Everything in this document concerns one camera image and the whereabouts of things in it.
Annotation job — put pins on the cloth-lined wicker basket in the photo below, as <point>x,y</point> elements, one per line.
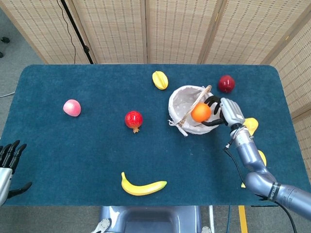
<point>179,102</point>

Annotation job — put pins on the dark red apple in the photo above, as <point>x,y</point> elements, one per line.
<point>226,83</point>

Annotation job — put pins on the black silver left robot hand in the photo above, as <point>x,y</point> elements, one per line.
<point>6,176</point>

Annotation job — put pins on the black caster wheel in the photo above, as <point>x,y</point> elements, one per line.
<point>5,39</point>

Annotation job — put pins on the yellow starfruit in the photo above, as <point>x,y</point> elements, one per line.
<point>160,80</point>

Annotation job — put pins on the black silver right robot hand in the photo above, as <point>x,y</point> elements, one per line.
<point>232,111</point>

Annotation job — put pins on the yellow pear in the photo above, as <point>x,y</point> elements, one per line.
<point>252,123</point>

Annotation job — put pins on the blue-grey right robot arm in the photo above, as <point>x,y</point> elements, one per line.
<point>250,155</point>

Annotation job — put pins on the orange fruit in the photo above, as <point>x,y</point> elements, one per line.
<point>201,112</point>

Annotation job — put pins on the white table leg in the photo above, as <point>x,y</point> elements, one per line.
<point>212,218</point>

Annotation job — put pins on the yellow floor tape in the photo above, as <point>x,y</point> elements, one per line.
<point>243,218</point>

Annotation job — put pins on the pink peach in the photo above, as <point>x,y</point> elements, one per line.
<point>72,108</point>

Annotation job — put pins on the red pomegranate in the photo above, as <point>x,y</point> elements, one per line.
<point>133,119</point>

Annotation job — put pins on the blue felt table mat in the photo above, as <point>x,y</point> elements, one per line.
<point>97,145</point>

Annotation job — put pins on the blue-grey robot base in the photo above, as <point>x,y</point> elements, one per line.
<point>150,219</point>

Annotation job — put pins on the black tripod pole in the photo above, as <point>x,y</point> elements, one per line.
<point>77,34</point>

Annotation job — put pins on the white perforated bracket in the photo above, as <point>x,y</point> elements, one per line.
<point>103,224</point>
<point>206,229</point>

